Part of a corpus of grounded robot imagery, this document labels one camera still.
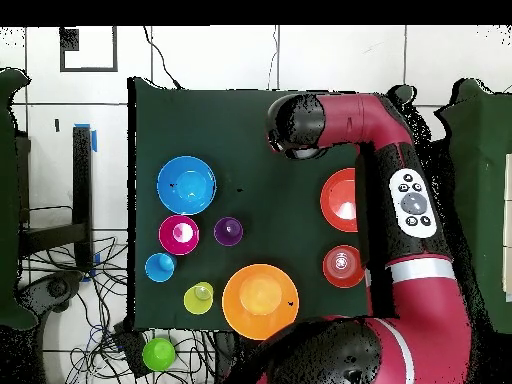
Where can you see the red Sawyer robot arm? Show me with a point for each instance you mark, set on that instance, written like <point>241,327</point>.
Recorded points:
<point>420,320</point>

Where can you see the purple cup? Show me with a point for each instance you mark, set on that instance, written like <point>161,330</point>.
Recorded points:
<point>228,232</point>

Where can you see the large blue bowl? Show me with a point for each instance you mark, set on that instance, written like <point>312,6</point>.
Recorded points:
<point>186,186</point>

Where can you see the pink bowl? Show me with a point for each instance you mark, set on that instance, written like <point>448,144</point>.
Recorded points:
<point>178,236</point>

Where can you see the dark green table cloth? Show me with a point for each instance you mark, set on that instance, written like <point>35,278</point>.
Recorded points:
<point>240,132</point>

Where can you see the large shallow orange bowl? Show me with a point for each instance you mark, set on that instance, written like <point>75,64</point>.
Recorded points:
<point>340,192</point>

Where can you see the large yellow bowl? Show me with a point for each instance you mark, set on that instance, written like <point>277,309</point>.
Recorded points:
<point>260,300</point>

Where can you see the small orange bowl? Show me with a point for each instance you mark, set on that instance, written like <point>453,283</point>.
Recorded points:
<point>342,264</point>

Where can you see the translucent yellow cup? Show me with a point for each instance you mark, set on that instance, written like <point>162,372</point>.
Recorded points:
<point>196,302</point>

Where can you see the blue cup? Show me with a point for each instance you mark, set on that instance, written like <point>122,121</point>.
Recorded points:
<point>158,268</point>

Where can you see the green cup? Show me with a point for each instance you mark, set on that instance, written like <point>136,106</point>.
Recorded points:
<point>158,355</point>

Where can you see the blue tape strip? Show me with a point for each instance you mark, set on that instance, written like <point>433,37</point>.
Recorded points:
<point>94,140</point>

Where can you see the black stand base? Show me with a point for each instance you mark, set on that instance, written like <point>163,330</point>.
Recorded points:
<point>56,288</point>

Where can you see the neighbouring green table cloth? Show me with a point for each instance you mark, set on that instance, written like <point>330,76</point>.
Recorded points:
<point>8,200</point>
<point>488,200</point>

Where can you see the black square floor marker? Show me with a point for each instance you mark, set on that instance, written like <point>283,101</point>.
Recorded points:
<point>68,40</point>

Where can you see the black table frame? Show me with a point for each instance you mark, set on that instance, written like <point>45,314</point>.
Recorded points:
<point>82,180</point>

